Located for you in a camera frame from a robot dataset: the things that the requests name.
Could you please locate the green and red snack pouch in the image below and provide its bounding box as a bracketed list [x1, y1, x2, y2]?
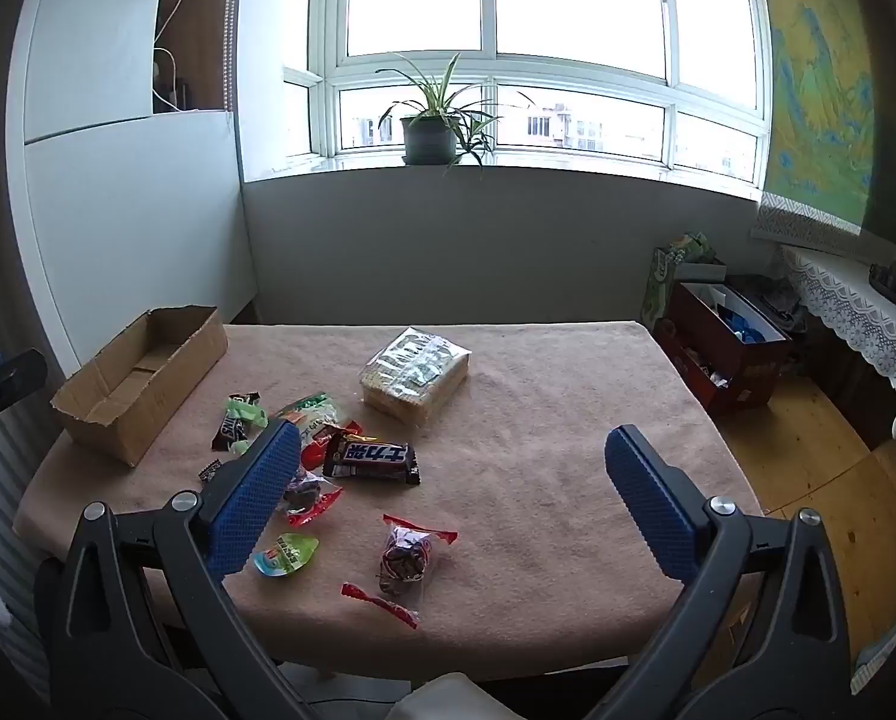
[271, 391, 362, 470]

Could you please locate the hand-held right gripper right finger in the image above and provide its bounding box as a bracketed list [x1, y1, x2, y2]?
[605, 424, 861, 700]

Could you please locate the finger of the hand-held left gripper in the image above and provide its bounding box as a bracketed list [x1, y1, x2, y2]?
[0, 347, 49, 458]

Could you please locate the dark red box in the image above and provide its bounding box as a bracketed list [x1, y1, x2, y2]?
[665, 281, 794, 417]

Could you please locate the brown cardboard box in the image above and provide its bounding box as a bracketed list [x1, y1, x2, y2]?
[50, 306, 229, 468]

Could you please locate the clear red-ended date candy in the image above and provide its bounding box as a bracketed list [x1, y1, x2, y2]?
[283, 469, 344, 527]
[341, 514, 459, 629]

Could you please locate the green carton on shelf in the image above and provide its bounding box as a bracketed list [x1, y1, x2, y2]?
[640, 231, 719, 331]

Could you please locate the white cable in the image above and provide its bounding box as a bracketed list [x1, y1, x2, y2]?
[151, 0, 194, 110]

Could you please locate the white lace cloth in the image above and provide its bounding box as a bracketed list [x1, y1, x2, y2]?
[781, 244, 896, 440]

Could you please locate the white cabinet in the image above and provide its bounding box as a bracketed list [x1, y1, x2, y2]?
[5, 0, 261, 383]

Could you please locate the green and yellow wall map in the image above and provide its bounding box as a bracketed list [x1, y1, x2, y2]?
[751, 0, 896, 248]

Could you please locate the blue bag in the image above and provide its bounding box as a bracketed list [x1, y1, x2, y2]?
[718, 304, 765, 344]

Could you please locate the white radiator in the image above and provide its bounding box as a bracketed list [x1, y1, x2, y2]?
[0, 420, 51, 698]

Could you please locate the dark wooden cabinet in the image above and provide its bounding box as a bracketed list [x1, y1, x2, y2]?
[793, 315, 896, 451]

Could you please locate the potted spider plant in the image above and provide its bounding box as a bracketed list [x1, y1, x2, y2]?
[376, 52, 539, 173]

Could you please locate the wooden shelf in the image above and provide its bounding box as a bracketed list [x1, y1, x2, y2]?
[151, 0, 239, 115]

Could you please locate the white-framed window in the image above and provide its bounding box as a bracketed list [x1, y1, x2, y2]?
[283, 0, 771, 188]

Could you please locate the clear-wrapped cracker package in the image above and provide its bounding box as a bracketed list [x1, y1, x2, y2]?
[359, 326, 471, 432]

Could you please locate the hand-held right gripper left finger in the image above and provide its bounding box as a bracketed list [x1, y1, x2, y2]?
[35, 418, 302, 700]

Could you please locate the dark brown chocolate bar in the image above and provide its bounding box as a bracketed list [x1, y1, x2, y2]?
[214, 392, 263, 452]
[322, 433, 422, 486]

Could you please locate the green jelly cup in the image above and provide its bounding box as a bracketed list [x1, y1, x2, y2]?
[251, 532, 321, 578]

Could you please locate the green wrapped candy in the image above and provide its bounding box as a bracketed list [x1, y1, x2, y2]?
[224, 399, 269, 455]

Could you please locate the dark figurine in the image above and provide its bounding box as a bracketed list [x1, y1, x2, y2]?
[868, 259, 896, 312]

